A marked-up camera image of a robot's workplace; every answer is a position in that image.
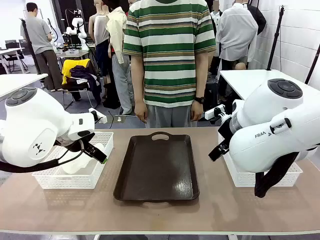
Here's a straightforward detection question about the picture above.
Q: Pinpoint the translucent white conical flask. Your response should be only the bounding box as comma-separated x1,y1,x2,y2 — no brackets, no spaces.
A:
60,142,106,175

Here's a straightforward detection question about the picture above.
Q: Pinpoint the black slanted stand pole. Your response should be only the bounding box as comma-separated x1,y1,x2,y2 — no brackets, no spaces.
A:
304,46,320,85

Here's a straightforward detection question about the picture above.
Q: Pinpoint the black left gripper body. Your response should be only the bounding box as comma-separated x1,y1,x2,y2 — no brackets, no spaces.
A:
66,131,96,152

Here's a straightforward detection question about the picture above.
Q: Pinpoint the yellow garment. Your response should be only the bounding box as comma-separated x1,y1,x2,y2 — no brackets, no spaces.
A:
61,58,91,85

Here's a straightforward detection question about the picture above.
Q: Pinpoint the white perforated plastic basket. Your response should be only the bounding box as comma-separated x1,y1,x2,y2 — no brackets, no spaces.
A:
31,131,115,190
216,129,304,188

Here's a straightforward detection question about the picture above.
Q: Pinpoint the mannequin with white tank top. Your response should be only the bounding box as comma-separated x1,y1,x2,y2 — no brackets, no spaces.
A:
88,0,112,101

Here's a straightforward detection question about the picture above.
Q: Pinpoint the dark clothes pile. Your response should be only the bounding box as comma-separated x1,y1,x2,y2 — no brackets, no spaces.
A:
69,65,103,105

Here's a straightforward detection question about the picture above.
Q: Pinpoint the person's right hand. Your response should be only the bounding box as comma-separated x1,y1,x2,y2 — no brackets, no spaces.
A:
134,101,149,124

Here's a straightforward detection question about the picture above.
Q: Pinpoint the black tripod stand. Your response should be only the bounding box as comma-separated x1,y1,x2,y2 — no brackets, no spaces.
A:
19,18,42,75
266,5,286,71

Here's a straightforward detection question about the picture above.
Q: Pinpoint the mannequin with white shirt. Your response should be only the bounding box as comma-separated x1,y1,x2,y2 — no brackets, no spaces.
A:
215,2,259,73

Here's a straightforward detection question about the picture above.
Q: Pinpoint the white side table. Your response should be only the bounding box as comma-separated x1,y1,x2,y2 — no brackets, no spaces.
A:
0,73,49,100
218,69,320,101

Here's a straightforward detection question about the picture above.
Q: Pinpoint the black metal chair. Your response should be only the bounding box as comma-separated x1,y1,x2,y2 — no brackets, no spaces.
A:
61,82,101,111

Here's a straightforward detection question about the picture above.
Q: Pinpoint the mannequin with cream shirt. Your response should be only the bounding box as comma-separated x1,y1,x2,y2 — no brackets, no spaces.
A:
104,6,136,116

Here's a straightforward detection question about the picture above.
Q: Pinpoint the person's left hand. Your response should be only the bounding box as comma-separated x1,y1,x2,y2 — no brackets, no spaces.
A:
190,101,205,123

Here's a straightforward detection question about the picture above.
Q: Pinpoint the grey floor plate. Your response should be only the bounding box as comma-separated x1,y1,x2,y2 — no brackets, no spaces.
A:
99,113,138,125

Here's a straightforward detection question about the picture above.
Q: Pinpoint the black office chair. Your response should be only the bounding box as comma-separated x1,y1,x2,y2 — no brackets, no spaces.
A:
4,39,29,73

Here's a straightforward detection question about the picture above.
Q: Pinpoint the man in grey t-shirt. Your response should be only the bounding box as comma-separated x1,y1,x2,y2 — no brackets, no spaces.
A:
20,2,64,93

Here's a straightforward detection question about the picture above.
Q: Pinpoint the green striped t-shirt torso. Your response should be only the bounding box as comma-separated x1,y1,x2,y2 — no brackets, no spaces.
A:
122,0,217,109

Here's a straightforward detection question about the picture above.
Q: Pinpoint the black hanging jacket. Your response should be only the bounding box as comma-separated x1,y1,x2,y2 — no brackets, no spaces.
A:
246,3,268,36

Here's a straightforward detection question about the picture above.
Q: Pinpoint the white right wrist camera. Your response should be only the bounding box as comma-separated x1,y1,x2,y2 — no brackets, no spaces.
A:
204,104,226,121

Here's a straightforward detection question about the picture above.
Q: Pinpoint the cluttered background work table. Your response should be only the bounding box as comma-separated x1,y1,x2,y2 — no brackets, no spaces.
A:
54,48,90,61

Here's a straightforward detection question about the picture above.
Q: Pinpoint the person's right forearm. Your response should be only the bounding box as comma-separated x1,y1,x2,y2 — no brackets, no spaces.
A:
130,53,146,107

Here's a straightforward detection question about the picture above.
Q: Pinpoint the white background desk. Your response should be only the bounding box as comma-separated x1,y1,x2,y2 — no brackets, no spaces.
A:
0,47,26,75

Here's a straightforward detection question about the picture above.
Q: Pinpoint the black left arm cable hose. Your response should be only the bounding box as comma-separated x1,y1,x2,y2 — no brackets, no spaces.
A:
0,139,85,174

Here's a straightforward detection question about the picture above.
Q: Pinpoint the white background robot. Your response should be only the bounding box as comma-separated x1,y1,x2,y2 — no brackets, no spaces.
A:
65,8,90,51

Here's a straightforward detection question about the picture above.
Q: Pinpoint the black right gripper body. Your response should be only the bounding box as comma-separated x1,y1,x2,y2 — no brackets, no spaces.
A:
216,113,235,146

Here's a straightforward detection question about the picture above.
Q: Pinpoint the dark brown plastic tray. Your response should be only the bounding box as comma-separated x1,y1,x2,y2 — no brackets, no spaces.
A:
113,131,200,203

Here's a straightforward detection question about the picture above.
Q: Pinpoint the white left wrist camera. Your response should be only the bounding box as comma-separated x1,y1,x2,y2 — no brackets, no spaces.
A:
88,107,108,124

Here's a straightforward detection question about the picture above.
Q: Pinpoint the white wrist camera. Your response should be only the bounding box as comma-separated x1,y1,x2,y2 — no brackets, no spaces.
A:
88,107,108,124
204,104,226,121

